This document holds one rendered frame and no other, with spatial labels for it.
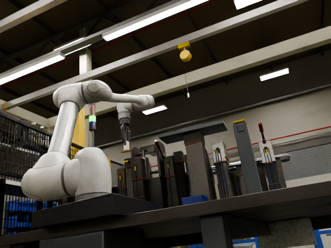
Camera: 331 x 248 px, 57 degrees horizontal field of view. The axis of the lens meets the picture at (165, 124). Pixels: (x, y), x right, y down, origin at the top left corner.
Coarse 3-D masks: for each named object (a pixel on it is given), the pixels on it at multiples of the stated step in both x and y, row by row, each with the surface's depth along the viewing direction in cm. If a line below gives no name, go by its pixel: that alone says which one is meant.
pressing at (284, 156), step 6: (276, 156) 176; (282, 156) 182; (288, 156) 182; (234, 162) 184; (240, 162) 182; (282, 162) 192; (234, 168) 197; (186, 174) 197; (216, 174) 204; (114, 186) 205
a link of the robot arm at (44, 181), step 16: (64, 96) 172; (80, 96) 176; (64, 112) 165; (64, 128) 156; (64, 144) 150; (48, 160) 137; (64, 160) 140; (32, 176) 133; (48, 176) 131; (32, 192) 132; (48, 192) 131; (64, 192) 131
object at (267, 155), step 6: (258, 144) 171; (264, 144) 169; (270, 144) 168; (264, 150) 168; (270, 150) 167; (264, 156) 167; (270, 156) 166; (264, 162) 166; (270, 162) 165; (270, 168) 164; (270, 174) 164; (276, 174) 163; (270, 180) 162; (276, 180) 162; (270, 186) 162; (276, 186) 161
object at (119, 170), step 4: (124, 168) 193; (120, 172) 192; (124, 172) 192; (120, 176) 191; (124, 176) 191; (120, 180) 190; (124, 180) 190; (120, 184) 190; (124, 184) 189; (120, 188) 190; (124, 188) 189; (120, 192) 189; (124, 192) 188
